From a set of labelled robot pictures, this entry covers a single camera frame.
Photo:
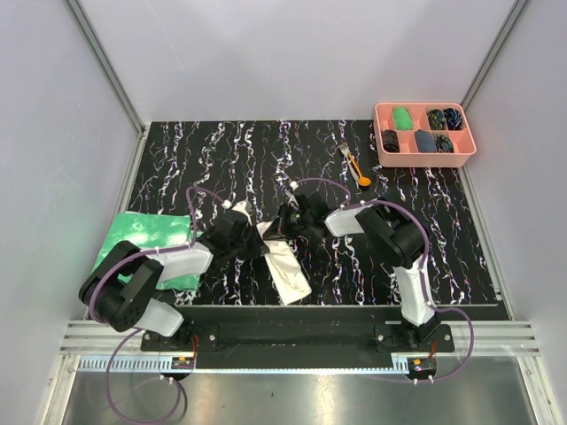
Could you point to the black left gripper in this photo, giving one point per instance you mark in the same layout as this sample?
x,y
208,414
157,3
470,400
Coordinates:
x,y
259,247

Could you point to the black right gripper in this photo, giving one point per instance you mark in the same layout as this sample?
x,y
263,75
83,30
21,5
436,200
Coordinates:
x,y
279,228

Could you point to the white cloth napkin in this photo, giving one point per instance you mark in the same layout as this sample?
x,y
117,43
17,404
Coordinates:
x,y
286,272

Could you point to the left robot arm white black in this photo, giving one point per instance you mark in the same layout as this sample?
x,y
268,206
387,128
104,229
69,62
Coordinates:
x,y
119,291

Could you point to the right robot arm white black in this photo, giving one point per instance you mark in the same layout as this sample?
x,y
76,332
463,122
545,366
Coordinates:
x,y
399,239

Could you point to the orange plastic spoon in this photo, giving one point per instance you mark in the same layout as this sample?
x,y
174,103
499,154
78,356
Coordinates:
x,y
364,182

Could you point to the black marble pattern mat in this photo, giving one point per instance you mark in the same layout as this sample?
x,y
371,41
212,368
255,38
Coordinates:
x,y
255,161

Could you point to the silver metal fork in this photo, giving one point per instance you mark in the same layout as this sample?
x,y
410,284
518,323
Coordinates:
x,y
346,154

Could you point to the green white patterned cloth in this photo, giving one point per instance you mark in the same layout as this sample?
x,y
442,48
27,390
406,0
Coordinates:
x,y
147,231

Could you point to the dark brown rolled cloth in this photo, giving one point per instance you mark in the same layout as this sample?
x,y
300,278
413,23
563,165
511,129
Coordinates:
x,y
390,141

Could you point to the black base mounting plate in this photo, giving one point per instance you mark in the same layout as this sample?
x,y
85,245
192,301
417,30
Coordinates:
x,y
297,337

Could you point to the pink compartment tray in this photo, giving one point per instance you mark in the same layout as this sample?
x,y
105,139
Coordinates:
x,y
409,156

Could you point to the green rolled cloth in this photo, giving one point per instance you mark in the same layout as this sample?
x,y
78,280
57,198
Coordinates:
x,y
402,118

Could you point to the blue grey rolled cloth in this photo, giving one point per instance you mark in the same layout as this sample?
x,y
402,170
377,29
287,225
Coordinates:
x,y
425,142

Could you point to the dark teal patterned roll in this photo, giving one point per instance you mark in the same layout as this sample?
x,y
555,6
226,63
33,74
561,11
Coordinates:
x,y
443,144

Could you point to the dark green patterned roll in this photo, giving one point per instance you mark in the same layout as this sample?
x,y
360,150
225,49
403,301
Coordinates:
x,y
436,119

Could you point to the dark blue patterned roll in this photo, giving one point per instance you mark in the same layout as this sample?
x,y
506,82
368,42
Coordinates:
x,y
453,118

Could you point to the left aluminium frame post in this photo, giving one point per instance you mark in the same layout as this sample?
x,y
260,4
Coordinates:
x,y
97,49

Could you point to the aluminium frame post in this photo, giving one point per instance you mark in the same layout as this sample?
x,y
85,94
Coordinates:
x,y
508,26
97,49

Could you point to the right aluminium frame post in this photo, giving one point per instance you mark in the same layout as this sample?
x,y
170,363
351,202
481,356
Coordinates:
x,y
508,26

